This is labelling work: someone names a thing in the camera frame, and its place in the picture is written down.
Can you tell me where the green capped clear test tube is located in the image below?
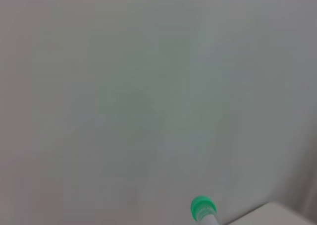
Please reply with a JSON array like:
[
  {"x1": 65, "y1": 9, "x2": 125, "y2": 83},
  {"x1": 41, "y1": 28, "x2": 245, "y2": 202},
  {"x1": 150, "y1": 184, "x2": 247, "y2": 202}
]
[{"x1": 190, "y1": 195, "x2": 219, "y2": 225}]

